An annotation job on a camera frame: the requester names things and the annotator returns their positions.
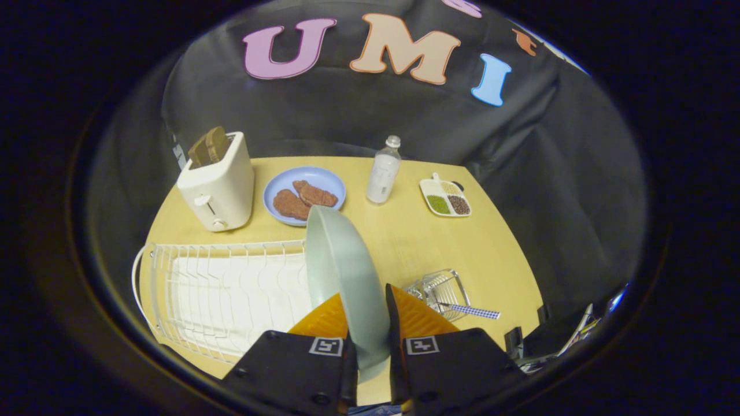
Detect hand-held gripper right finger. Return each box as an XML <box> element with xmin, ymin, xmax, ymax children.
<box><xmin>385</xmin><ymin>283</ymin><xmax>528</xmax><ymax>413</ymax></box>

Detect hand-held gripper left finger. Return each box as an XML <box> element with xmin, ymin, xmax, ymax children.
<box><xmin>219</xmin><ymin>293</ymin><xmax>358</xmax><ymax>416</ymax></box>

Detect small wire basket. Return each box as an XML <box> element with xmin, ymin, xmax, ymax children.
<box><xmin>405</xmin><ymin>269</ymin><xmax>472</xmax><ymax>322</ymax></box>

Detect checkered handle spoon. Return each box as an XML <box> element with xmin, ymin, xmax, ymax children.
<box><xmin>438</xmin><ymin>302</ymin><xmax>501</xmax><ymax>320</ymax></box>

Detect pale green plate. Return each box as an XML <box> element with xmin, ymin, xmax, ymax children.
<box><xmin>305</xmin><ymin>205</ymin><xmax>391</xmax><ymax>384</ymax></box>

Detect white wire dish rack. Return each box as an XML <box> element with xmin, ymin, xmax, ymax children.
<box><xmin>132</xmin><ymin>240</ymin><xmax>316</xmax><ymax>365</ymax></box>

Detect blue plate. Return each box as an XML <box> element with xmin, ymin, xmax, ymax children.
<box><xmin>263</xmin><ymin>166</ymin><xmax>347</xmax><ymax>226</ymax></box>

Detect white divided snack tray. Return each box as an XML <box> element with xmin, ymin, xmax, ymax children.
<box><xmin>419</xmin><ymin>172</ymin><xmax>472</xmax><ymax>218</ymax></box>

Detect brown meat patty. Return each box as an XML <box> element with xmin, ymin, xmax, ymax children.
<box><xmin>273</xmin><ymin>189</ymin><xmax>311</xmax><ymax>221</ymax></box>
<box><xmin>293</xmin><ymin>180</ymin><xmax>339</xmax><ymax>208</ymax></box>

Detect clear plastic bottle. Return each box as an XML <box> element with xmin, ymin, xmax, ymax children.
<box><xmin>366</xmin><ymin>135</ymin><xmax>402</xmax><ymax>205</ymax></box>

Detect white toaster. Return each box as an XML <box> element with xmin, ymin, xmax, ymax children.
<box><xmin>176</xmin><ymin>132</ymin><xmax>256</xmax><ymax>233</ymax></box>

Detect black backdrop cloth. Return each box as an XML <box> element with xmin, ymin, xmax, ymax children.
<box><xmin>87</xmin><ymin>0</ymin><xmax>648</xmax><ymax>324</ymax></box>

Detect brown toast slice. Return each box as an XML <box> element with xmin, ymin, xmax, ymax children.
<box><xmin>188</xmin><ymin>135</ymin><xmax>213</xmax><ymax>169</ymax></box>
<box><xmin>205</xmin><ymin>126</ymin><xmax>230</xmax><ymax>163</ymax></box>

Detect bundle of cables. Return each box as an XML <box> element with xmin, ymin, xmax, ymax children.
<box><xmin>506</xmin><ymin>283</ymin><xmax>631</xmax><ymax>373</ymax></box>

